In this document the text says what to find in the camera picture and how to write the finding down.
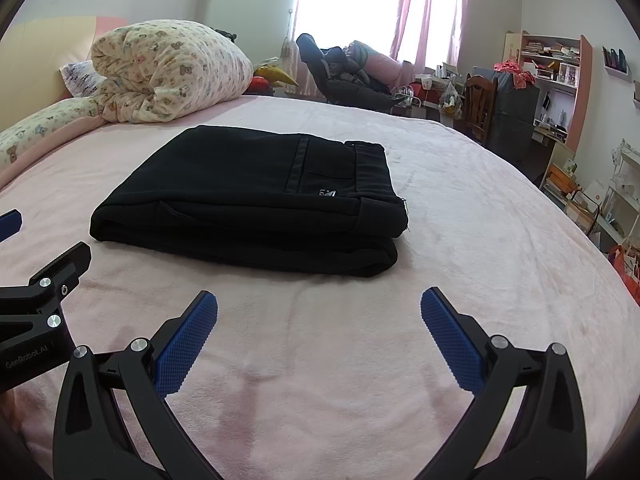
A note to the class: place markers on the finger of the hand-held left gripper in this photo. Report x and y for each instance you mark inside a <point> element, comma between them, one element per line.
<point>65,270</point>
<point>10,224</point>

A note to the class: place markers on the white storage rack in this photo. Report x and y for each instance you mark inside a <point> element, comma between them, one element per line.
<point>622,190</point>

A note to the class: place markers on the wooden chair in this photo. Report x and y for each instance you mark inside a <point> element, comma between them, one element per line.
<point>480,105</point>

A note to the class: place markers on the black pants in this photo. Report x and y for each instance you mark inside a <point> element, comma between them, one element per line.
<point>240,190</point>

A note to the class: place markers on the red toy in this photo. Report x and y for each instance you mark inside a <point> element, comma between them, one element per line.
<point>260,85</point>

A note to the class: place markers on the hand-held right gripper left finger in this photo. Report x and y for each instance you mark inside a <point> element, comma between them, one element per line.
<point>182,345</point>

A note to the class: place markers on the dark reclining chair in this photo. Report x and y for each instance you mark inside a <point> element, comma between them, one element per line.
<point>345,92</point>

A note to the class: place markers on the pink and white bookshelf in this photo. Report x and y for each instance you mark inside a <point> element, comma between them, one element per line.
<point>550,55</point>

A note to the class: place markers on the pink bed blanket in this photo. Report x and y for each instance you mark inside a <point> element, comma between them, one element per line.
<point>325,360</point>

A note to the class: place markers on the pink curtain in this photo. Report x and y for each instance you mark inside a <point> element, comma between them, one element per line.
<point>415,10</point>

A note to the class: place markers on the dark grey cabinet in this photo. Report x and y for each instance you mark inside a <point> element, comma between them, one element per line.
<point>515,110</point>

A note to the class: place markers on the purple print pillow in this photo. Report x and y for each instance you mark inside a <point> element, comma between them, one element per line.
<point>80,77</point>

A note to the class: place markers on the pink cushion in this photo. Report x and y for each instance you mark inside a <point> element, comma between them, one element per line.
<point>385,70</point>

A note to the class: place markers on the red patterned cloth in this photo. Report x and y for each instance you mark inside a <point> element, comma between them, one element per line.
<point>515,70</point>

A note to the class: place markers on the pile of clothes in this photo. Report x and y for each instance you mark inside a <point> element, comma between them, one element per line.
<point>350,65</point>

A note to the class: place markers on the bear print pillow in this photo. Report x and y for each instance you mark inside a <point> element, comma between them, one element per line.
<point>30,130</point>

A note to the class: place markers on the orange shopping bag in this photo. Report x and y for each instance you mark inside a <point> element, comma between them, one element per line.
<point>625,270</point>

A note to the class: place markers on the black metal stand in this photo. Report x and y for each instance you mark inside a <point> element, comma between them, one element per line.
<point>225,35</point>

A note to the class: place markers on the clear plastic bag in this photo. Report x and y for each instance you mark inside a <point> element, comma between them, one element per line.
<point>450,100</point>

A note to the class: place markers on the yellow toy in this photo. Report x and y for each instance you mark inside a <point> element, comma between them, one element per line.
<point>277,74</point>

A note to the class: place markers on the bright window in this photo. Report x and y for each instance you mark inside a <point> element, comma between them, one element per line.
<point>345,0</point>

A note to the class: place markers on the white wall shelf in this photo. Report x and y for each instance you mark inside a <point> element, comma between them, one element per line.
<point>617,67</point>
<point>636,97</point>

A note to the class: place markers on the orange boxes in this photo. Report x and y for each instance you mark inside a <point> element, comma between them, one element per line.
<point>562,182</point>

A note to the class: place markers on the cream and pink headboard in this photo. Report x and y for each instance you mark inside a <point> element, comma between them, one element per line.
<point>35,60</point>

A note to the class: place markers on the red box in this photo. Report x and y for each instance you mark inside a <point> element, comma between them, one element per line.
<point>425,96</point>

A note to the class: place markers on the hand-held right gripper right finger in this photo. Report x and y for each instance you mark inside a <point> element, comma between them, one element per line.
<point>452,345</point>

